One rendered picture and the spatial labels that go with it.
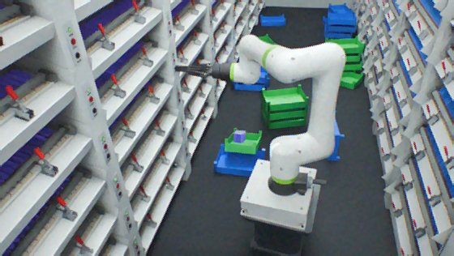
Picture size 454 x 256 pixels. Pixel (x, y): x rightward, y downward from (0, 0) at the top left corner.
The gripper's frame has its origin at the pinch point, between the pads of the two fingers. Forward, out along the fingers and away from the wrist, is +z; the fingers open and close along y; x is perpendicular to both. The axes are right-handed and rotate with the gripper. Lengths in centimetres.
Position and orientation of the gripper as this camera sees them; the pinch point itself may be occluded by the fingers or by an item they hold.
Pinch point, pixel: (182, 68)
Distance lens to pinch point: 182.5
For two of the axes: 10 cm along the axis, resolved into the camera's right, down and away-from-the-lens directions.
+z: -9.7, -1.0, 2.1
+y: 2.3, -5.8, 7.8
